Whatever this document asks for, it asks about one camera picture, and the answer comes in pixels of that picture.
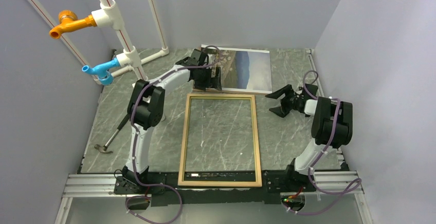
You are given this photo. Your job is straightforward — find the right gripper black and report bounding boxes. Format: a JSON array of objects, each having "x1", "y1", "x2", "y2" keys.
[{"x1": 265, "y1": 84, "x2": 302, "y2": 118}]

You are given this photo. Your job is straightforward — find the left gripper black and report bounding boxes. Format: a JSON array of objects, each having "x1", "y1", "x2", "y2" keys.
[{"x1": 194, "y1": 66, "x2": 222, "y2": 91}]

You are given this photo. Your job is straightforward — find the landscape photo print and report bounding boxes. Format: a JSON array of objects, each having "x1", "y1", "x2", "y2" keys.
[{"x1": 201, "y1": 44, "x2": 273, "y2": 90}]

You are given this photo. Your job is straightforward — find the wooden picture frame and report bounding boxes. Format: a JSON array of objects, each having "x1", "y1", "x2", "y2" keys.
[{"x1": 177, "y1": 92, "x2": 262, "y2": 188}]

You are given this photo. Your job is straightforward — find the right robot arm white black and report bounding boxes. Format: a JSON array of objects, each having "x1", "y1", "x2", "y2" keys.
[{"x1": 262, "y1": 84, "x2": 353, "y2": 193}]

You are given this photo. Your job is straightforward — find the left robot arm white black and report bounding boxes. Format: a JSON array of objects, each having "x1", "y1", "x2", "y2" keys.
[{"x1": 117, "y1": 49, "x2": 222, "y2": 194}]

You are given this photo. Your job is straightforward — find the brown backing board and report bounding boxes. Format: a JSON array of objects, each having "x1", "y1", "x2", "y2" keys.
[{"x1": 205, "y1": 84, "x2": 273, "y2": 95}]

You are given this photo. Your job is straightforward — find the blue plastic faucet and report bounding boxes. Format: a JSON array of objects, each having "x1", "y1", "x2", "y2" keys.
[{"x1": 82, "y1": 58, "x2": 120, "y2": 85}]

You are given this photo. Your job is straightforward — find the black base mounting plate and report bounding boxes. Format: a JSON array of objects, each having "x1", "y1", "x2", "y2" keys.
[{"x1": 113, "y1": 169, "x2": 315, "y2": 207}]

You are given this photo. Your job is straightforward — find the orange plastic faucet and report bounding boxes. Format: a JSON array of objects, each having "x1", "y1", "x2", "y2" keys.
[{"x1": 49, "y1": 10, "x2": 97, "y2": 39}]

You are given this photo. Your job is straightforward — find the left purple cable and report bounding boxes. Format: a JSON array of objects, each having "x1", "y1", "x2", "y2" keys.
[{"x1": 124, "y1": 45, "x2": 226, "y2": 224}]

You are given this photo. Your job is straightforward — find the aluminium rail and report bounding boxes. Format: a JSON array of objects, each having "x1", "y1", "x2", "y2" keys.
[{"x1": 56, "y1": 170, "x2": 358, "y2": 223}]

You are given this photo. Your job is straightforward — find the black handled hammer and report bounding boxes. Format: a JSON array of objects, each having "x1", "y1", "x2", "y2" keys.
[{"x1": 94, "y1": 114, "x2": 129, "y2": 154}]

